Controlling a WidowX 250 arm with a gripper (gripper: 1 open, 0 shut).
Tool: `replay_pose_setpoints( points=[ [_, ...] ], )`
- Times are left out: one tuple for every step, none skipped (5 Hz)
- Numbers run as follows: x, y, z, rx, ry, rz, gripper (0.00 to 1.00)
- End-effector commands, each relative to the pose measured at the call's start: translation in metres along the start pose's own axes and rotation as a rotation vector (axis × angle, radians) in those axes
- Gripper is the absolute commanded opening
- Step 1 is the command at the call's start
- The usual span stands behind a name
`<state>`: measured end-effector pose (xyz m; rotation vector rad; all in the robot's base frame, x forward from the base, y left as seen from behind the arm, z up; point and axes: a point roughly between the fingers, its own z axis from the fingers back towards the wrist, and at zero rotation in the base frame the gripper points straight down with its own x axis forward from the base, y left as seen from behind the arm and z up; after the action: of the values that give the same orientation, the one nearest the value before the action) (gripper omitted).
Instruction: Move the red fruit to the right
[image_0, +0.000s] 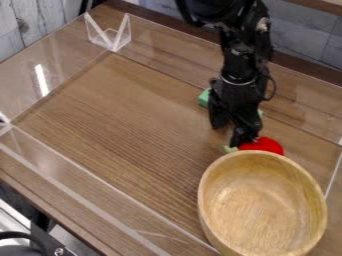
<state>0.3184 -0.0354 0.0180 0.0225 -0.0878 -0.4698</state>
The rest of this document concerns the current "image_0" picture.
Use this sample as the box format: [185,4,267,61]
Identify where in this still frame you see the clear acrylic enclosure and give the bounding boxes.
[0,7,342,256]

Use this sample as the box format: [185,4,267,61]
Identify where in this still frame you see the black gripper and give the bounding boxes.
[208,77,267,147]

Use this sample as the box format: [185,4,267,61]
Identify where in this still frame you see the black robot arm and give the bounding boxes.
[174,0,275,147]

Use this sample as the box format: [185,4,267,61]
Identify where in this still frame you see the black cable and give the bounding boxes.
[0,230,37,256]

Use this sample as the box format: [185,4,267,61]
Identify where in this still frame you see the red plush fruit green leaves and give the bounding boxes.
[223,136,284,155]

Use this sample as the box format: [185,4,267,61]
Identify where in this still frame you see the wooden bowl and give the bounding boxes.
[197,150,327,256]

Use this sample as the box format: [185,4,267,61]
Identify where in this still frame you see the green rectangular block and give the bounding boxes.
[197,88,263,117]

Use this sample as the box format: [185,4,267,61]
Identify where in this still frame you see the black metal bracket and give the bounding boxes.
[29,223,76,256]

